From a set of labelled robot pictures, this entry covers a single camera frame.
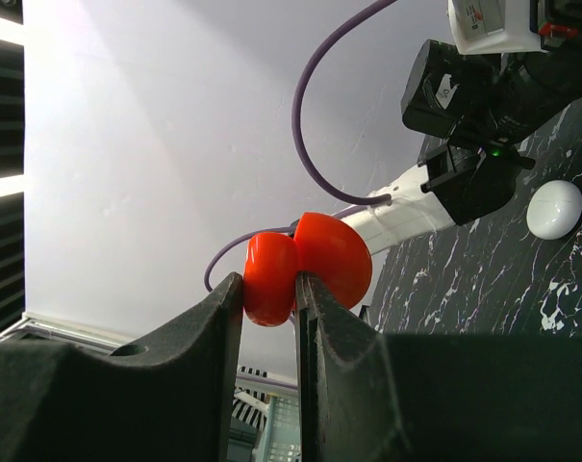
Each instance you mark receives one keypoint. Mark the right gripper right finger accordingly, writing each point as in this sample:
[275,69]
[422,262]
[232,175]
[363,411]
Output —
[367,396]

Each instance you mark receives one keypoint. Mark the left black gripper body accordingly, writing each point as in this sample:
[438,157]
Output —
[488,97]

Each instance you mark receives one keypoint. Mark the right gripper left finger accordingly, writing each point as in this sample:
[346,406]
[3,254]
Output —
[166,396]

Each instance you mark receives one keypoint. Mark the white earbud charging case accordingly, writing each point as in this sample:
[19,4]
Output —
[554,210]

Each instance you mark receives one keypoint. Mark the red earbud charging case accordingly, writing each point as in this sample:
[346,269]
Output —
[322,245]

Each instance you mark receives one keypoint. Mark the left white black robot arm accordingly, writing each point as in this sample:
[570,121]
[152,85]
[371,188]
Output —
[452,184]

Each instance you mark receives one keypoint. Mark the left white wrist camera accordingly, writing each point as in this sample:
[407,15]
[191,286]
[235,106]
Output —
[497,27]

